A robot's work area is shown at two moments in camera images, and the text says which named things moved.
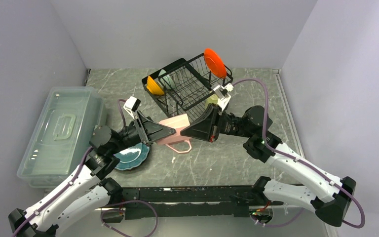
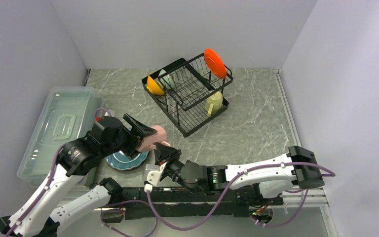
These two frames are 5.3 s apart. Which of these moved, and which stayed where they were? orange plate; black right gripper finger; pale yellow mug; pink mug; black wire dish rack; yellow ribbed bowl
Moved: black right gripper finger; pink mug
Stayed: black wire dish rack; orange plate; yellow ribbed bowl; pale yellow mug
